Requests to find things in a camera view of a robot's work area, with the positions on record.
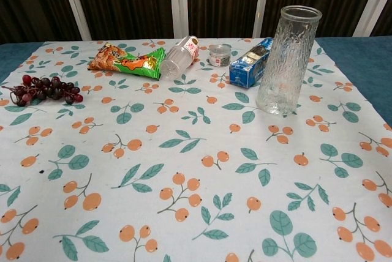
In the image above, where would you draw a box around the textured clear glass vase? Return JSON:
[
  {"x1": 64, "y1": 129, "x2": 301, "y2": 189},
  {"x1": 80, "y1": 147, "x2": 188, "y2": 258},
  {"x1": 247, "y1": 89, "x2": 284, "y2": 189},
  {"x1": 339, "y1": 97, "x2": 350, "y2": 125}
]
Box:
[{"x1": 255, "y1": 5, "x2": 323, "y2": 117}]

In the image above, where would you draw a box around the floral print tablecloth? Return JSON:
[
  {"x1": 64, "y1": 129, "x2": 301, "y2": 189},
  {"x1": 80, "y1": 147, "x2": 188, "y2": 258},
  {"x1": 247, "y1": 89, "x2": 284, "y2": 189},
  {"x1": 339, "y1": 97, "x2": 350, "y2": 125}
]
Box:
[{"x1": 0, "y1": 37, "x2": 392, "y2": 262}]

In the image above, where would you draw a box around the clear plastic bottle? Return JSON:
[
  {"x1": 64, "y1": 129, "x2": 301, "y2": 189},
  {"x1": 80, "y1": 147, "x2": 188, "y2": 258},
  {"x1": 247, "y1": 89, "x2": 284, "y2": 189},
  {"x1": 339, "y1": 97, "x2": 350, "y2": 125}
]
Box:
[{"x1": 160, "y1": 36, "x2": 202, "y2": 80}]

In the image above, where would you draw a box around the small clear round jar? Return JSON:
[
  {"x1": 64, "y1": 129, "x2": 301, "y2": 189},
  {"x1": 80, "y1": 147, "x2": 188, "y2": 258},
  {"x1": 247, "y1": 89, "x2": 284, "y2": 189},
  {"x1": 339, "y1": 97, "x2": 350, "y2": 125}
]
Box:
[{"x1": 209, "y1": 44, "x2": 232, "y2": 68}]

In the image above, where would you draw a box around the blue cookie box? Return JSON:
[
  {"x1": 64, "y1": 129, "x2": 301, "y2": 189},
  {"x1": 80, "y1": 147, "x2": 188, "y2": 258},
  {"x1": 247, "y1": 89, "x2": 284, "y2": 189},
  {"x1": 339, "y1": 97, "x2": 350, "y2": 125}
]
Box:
[{"x1": 228, "y1": 37, "x2": 274, "y2": 89}]

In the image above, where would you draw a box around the orange green snack bag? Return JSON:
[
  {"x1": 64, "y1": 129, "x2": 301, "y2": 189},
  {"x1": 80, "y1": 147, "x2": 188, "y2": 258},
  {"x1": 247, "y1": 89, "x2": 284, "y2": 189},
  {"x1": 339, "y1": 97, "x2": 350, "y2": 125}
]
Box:
[{"x1": 88, "y1": 42, "x2": 167, "y2": 81}]

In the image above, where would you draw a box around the dark red grape bunch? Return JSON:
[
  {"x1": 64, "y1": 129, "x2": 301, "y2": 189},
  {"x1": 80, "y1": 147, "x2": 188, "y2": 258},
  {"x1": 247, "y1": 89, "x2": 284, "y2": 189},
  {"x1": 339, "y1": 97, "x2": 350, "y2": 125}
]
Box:
[{"x1": 1, "y1": 75, "x2": 84, "y2": 108}]

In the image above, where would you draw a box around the blue felt table cover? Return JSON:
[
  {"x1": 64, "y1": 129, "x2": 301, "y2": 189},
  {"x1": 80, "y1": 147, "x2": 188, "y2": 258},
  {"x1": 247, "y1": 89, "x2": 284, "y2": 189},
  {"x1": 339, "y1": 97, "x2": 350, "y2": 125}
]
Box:
[{"x1": 0, "y1": 36, "x2": 392, "y2": 122}]

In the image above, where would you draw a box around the white partition frame post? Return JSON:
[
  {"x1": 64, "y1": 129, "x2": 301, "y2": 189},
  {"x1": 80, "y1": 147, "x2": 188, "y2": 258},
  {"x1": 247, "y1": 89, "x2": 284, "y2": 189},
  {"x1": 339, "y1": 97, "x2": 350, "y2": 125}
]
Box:
[
  {"x1": 58, "y1": 0, "x2": 91, "y2": 42},
  {"x1": 355, "y1": 0, "x2": 392, "y2": 38},
  {"x1": 169, "y1": 0, "x2": 189, "y2": 40},
  {"x1": 250, "y1": 0, "x2": 272, "y2": 40}
]

